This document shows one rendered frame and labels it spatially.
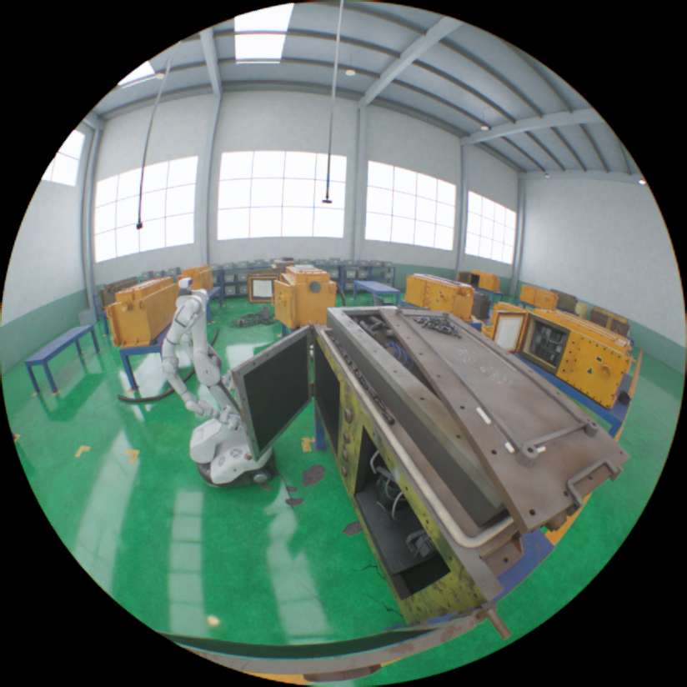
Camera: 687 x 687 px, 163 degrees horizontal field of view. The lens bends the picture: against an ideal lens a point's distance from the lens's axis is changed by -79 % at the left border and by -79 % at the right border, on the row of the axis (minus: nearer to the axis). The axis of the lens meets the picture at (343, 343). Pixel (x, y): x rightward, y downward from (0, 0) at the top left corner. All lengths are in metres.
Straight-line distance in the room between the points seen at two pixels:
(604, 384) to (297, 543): 3.15
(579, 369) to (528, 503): 2.72
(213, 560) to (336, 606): 0.82
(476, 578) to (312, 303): 3.13
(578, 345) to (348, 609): 3.12
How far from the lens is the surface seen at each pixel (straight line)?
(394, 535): 1.02
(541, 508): 0.48
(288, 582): 1.73
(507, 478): 0.48
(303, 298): 3.18
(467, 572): 0.52
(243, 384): 1.07
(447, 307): 4.31
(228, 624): 1.79
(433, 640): 0.49
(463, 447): 0.53
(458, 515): 0.56
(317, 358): 1.51
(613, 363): 3.02
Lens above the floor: 1.69
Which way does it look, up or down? 22 degrees down
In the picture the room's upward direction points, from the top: 2 degrees clockwise
